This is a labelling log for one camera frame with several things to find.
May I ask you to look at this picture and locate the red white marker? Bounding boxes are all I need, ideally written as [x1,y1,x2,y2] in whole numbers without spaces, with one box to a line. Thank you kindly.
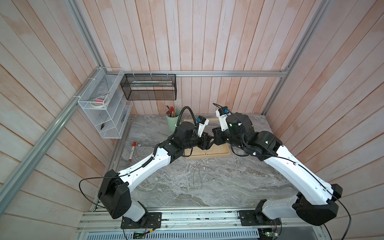
[129,142,137,162]

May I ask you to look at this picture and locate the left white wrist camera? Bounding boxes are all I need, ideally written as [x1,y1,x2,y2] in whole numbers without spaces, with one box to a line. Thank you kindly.
[197,116,209,138]

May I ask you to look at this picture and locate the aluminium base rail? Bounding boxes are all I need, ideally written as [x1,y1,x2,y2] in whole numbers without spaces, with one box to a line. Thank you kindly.
[74,207,331,240]

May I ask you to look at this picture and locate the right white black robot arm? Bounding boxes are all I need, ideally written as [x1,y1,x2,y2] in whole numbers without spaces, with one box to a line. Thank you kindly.
[213,107,343,226]

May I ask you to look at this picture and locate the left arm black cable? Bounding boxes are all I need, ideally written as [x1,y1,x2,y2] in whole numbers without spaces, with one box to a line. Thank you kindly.
[78,105,199,211]

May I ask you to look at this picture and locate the pens in cup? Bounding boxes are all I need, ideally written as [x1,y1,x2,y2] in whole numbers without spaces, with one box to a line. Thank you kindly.
[165,104,178,118]

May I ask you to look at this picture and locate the green pen cup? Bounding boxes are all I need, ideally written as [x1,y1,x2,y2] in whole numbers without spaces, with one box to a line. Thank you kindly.
[166,109,181,132]

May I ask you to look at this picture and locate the tape roll on shelf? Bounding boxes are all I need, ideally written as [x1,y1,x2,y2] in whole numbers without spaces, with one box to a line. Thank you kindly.
[90,98,109,109]

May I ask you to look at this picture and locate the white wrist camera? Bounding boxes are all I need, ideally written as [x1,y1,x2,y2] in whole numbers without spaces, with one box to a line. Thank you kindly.
[216,106,231,132]
[197,116,209,138]

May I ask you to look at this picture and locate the black mesh wall basket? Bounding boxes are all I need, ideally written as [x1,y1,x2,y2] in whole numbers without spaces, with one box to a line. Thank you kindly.
[120,74,178,101]

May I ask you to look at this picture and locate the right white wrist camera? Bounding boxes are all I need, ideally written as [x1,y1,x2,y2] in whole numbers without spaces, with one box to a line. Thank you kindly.
[216,106,231,132]

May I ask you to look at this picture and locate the white wire shelf rack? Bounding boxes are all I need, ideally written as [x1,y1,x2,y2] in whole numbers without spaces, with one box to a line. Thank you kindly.
[78,67,133,139]

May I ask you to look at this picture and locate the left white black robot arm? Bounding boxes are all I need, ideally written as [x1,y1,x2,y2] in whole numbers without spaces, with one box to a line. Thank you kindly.
[98,116,213,228]

